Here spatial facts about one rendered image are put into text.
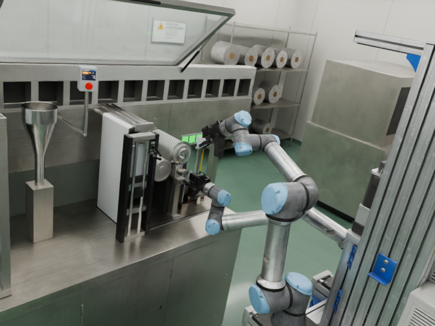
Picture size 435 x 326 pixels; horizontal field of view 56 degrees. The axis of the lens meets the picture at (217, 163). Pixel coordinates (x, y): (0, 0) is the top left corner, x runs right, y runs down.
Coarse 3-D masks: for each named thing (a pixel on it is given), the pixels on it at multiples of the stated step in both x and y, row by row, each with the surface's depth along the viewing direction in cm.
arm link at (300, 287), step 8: (288, 280) 168; (296, 280) 169; (304, 280) 170; (288, 288) 165; (296, 288) 165; (304, 288) 165; (312, 288) 169; (296, 296) 165; (304, 296) 166; (296, 304) 166; (304, 304) 168; (296, 312) 169
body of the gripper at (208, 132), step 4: (220, 120) 196; (216, 124) 198; (204, 128) 200; (208, 128) 197; (212, 128) 198; (216, 128) 197; (204, 132) 200; (208, 132) 198; (212, 132) 198; (216, 132) 197; (220, 132) 192; (204, 136) 201; (208, 136) 199; (212, 136) 197; (224, 136) 194; (212, 140) 197
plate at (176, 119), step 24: (72, 120) 208; (96, 120) 217; (168, 120) 252; (192, 120) 266; (216, 120) 282; (24, 144) 195; (72, 144) 213; (96, 144) 223; (192, 144) 274; (24, 168) 200
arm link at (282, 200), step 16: (272, 192) 152; (288, 192) 151; (304, 192) 154; (272, 208) 150; (288, 208) 151; (304, 208) 155; (272, 224) 156; (288, 224) 155; (272, 240) 156; (272, 256) 158; (272, 272) 159; (256, 288) 161; (272, 288) 159; (256, 304) 162; (272, 304) 160; (288, 304) 164
